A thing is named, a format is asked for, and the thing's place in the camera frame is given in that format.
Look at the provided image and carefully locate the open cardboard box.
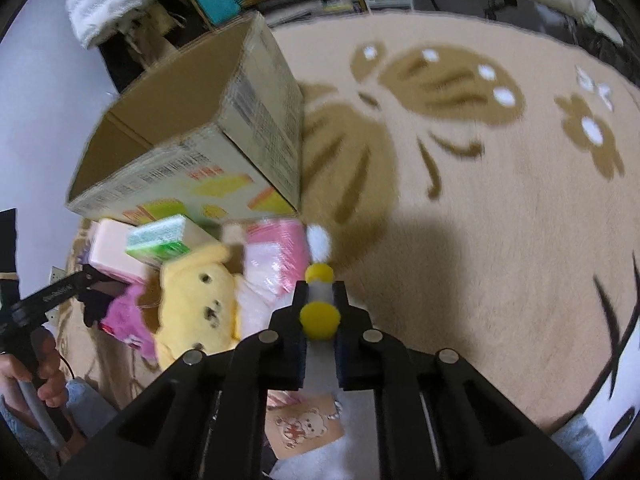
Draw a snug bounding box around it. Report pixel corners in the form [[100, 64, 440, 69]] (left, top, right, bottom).
[[66, 13, 304, 226]]

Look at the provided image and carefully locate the white plush with yellow pompoms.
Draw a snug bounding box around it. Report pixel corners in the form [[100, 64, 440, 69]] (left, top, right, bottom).
[[298, 224, 343, 396]]

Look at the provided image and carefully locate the green tissue pack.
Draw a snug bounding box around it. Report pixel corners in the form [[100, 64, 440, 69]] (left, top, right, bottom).
[[125, 214, 216, 269]]

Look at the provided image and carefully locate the brown bear tag card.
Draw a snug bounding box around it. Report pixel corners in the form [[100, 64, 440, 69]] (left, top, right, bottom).
[[265, 393, 345, 460]]

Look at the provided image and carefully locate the pale pink soft block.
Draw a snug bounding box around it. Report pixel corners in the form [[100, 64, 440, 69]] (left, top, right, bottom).
[[88, 219, 151, 284]]

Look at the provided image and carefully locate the left hand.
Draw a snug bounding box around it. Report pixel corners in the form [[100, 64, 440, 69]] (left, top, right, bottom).
[[1, 327, 67, 429]]

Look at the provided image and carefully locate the yellow bear plush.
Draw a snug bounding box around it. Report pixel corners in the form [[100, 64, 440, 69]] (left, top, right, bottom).
[[154, 242, 240, 370]]

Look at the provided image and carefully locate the pink wrapped tissue pack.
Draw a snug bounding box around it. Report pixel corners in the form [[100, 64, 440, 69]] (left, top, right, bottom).
[[244, 219, 309, 296]]

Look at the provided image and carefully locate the magenta fuzzy plush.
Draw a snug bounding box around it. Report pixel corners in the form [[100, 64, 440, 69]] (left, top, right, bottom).
[[99, 284, 157, 364]]

